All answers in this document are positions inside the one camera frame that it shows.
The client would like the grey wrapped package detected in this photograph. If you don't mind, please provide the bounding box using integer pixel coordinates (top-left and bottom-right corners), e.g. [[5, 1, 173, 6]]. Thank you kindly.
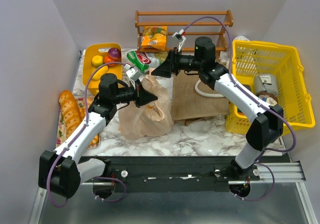
[[253, 73, 279, 97]]

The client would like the green white Chulz chips bag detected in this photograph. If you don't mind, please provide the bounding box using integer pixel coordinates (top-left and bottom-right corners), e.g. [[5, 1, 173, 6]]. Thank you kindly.
[[126, 50, 168, 73]]

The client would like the yellow lemon squash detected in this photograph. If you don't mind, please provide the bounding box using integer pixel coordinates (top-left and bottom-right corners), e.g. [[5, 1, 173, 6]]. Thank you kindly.
[[92, 66, 109, 81]]

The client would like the yellow mesh basket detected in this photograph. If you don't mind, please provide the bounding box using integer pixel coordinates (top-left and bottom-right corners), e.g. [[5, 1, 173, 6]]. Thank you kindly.
[[232, 40, 316, 131]]

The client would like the green box in basket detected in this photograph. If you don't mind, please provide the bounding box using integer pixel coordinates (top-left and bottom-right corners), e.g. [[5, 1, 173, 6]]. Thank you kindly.
[[243, 84, 252, 91]]

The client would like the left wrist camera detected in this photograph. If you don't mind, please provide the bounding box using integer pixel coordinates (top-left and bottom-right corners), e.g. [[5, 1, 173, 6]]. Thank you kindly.
[[124, 63, 142, 82]]

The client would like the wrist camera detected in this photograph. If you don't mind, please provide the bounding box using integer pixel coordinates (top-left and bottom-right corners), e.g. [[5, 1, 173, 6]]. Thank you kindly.
[[124, 63, 142, 82], [172, 29, 186, 52]]

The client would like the brown labelled jar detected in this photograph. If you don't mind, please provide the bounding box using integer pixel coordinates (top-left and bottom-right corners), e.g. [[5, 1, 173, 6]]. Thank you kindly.
[[257, 92, 278, 106]]

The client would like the wooden shelf rack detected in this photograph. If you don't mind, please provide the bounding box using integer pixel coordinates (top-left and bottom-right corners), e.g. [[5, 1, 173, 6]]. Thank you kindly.
[[134, 9, 234, 55]]

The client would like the burlap tote bag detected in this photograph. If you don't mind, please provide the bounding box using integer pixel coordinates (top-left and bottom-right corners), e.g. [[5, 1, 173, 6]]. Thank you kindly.
[[171, 72, 230, 126]]

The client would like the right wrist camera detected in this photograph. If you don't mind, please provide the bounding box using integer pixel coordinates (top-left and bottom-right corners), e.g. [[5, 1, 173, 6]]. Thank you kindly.
[[172, 29, 186, 52]]

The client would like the purple onion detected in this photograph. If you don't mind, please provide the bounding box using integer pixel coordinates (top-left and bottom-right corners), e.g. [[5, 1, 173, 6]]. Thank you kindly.
[[108, 48, 122, 60]]

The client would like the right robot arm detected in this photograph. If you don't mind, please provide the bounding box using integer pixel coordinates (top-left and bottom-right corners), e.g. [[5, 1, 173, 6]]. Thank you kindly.
[[151, 36, 284, 178]]

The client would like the long baguette bread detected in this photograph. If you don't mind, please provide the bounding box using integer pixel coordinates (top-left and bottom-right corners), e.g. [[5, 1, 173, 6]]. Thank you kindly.
[[58, 90, 82, 138]]

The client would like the yellow round squash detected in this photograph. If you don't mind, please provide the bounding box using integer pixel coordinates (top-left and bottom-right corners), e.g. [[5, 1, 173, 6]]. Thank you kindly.
[[91, 55, 104, 68]]

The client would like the orange tomato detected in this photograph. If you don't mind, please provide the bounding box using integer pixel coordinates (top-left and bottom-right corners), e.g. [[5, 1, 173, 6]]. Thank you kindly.
[[103, 55, 117, 67]]

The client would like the yellow chips bag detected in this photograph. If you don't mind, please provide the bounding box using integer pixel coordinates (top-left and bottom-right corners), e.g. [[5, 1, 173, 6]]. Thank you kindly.
[[141, 26, 168, 51]]

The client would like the orange plastic grocery bag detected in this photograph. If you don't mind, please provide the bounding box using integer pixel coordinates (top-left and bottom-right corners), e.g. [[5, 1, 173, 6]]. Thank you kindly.
[[118, 75, 174, 139]]

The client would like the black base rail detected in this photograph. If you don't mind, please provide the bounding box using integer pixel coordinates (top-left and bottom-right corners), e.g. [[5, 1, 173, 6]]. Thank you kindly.
[[93, 156, 260, 193]]

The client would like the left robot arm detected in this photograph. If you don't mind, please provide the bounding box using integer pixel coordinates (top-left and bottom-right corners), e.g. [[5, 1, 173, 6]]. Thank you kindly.
[[38, 73, 158, 199]]

